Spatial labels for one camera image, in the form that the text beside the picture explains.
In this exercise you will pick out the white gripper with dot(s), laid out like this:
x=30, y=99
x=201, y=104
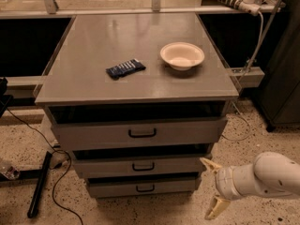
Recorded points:
x=224, y=182

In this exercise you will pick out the grey bottom drawer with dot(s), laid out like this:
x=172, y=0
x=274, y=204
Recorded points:
x=143, y=184

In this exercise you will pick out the grey drawer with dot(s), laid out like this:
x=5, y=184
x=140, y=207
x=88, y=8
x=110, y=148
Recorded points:
x=139, y=124
x=143, y=184
x=134, y=161

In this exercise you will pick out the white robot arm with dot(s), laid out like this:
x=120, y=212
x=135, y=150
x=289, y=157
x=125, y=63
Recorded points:
x=270, y=175

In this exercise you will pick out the grey middle drawer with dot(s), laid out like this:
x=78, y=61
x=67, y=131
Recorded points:
x=134, y=161

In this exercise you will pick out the grey drawer cabinet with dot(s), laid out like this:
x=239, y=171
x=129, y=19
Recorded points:
x=96, y=42

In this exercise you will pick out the grey top drawer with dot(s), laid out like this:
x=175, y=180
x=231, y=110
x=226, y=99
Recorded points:
x=139, y=124

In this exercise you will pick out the dark grey side cabinet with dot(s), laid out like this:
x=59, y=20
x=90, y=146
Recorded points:
x=278, y=96

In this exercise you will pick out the white paper bowl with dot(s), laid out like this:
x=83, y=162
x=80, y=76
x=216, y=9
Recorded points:
x=182, y=56

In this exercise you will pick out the black metal floor bar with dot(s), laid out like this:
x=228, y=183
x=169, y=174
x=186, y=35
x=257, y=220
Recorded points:
x=33, y=208

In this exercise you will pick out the white power strip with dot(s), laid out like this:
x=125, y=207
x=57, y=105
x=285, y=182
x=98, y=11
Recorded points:
x=248, y=6

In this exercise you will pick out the black device at left edge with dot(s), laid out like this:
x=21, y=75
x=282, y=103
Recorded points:
x=4, y=98

